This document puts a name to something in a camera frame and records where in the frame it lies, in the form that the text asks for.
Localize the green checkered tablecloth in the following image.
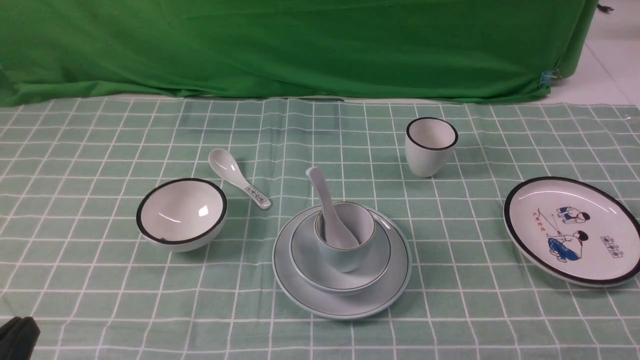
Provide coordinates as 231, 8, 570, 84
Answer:
0, 97, 639, 360

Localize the pale blue cup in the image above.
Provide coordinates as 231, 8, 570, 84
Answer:
314, 202, 377, 273

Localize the green backdrop cloth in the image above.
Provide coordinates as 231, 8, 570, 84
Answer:
1, 0, 598, 107

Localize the white cup black rim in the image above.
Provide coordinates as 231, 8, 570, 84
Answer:
404, 117, 459, 178

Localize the cartoon plate black rim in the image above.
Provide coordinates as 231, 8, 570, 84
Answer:
503, 176, 640, 288

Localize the plain white spoon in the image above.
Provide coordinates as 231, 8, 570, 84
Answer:
306, 166, 359, 249

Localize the pale blue flat plate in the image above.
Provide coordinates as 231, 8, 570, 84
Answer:
272, 206, 412, 321

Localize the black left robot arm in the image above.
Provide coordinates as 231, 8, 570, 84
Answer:
0, 316, 41, 360

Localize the blue clip on backdrop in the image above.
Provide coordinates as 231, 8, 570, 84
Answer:
538, 70, 555, 89

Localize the white bowl black rim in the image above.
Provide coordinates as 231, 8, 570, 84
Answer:
135, 178, 229, 253

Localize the pale blue shallow bowl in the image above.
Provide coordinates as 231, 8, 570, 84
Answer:
289, 210, 391, 293

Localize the white patterned-handle spoon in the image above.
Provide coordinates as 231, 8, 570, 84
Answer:
208, 148, 272, 211

